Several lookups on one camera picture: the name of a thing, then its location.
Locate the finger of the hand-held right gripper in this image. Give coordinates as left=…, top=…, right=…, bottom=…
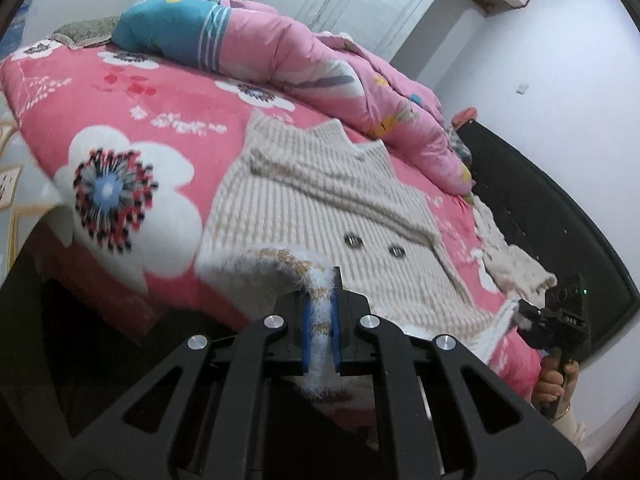
left=522, top=317, right=551, bottom=350
left=517, top=299, right=551, bottom=318

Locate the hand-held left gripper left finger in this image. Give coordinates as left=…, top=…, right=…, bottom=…
left=55, top=294, right=312, bottom=480

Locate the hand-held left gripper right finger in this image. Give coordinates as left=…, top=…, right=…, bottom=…
left=330, top=266, right=586, bottom=480

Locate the beige houndstooth knit cardigan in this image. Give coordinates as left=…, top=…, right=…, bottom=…
left=197, top=110, right=526, bottom=403

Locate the person's right hand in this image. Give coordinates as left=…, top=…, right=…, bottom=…
left=531, top=357, right=581, bottom=411

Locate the beige knitted cloth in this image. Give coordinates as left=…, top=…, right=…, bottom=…
left=470, top=192, right=558, bottom=306

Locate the black headboard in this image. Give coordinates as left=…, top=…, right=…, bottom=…
left=457, top=120, right=640, bottom=348

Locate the grey cloth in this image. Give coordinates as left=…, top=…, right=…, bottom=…
left=447, top=127, right=473, bottom=166

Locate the pink floral bed sheet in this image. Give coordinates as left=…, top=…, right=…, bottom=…
left=0, top=42, right=546, bottom=406

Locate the pink and blue quilt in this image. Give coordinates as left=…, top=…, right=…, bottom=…
left=111, top=0, right=475, bottom=196

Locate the white door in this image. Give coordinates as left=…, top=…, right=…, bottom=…
left=240, top=0, right=453, bottom=81

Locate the grey-green pillow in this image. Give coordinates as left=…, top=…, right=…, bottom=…
left=47, top=16, right=123, bottom=51

